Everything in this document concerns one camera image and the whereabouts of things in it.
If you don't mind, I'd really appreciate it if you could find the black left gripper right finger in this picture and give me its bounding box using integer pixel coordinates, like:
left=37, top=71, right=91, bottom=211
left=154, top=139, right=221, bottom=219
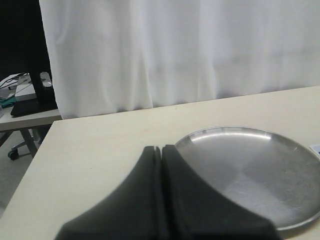
left=161, top=145, right=281, bottom=240

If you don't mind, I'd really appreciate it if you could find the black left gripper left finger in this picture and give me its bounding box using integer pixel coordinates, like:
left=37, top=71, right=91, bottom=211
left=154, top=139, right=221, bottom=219
left=56, top=146, right=167, bottom=240

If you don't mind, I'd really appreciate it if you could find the round stainless steel plate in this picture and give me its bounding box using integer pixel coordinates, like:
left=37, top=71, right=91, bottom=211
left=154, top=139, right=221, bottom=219
left=175, top=126, right=320, bottom=231

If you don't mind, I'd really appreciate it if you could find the office chair caster base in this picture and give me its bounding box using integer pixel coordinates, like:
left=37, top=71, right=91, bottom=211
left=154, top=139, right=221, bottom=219
left=8, top=127, right=44, bottom=161

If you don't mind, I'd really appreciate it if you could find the printed paper game board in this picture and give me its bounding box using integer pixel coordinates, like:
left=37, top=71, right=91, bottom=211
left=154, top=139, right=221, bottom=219
left=309, top=143, right=320, bottom=156

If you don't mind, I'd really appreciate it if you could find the grey side desk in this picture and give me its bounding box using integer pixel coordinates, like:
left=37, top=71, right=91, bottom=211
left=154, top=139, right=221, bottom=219
left=0, top=108, right=63, bottom=161

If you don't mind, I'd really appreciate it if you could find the white backdrop curtain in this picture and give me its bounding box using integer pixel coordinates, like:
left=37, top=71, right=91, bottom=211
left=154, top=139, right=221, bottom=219
left=39, top=0, right=320, bottom=119

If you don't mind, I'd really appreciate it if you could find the white box on desk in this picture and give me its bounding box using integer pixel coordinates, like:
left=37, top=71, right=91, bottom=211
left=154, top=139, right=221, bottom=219
left=15, top=75, right=37, bottom=102

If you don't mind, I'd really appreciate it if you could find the black monitor stand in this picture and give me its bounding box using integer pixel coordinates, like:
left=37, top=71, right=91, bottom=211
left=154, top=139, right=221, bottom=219
left=10, top=0, right=58, bottom=117

